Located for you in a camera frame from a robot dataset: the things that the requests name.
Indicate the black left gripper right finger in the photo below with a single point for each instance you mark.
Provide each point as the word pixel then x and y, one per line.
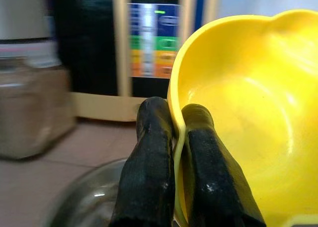
pixel 213 187

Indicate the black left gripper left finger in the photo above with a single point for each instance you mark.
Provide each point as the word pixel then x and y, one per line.
pixel 146 174

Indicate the round steel dish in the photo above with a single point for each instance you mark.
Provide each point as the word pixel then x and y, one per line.
pixel 87 199

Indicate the yellow plastic bowl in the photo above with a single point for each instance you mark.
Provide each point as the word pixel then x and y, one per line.
pixel 248 88

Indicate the cream water ionizer machine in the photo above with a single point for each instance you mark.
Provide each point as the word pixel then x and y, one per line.
pixel 99 63

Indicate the glass jar brown contents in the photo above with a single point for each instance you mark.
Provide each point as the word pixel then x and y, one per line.
pixel 32 112

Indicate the white plastic container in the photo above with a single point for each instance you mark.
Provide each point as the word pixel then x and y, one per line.
pixel 22 13

